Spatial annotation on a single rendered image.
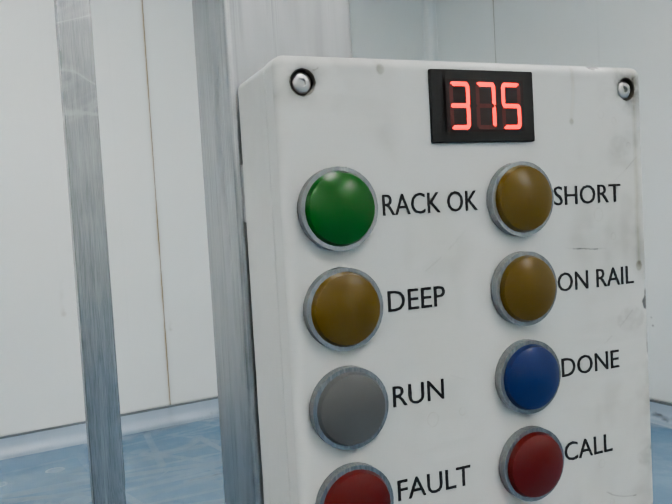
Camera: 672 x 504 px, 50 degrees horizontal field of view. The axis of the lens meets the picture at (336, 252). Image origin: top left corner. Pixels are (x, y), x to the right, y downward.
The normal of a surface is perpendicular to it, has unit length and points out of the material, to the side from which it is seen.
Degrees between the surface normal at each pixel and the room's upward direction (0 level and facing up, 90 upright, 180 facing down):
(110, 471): 90
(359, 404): 87
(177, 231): 90
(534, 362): 87
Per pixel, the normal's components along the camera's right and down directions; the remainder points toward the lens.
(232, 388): -0.91, 0.07
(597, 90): 0.40, 0.03
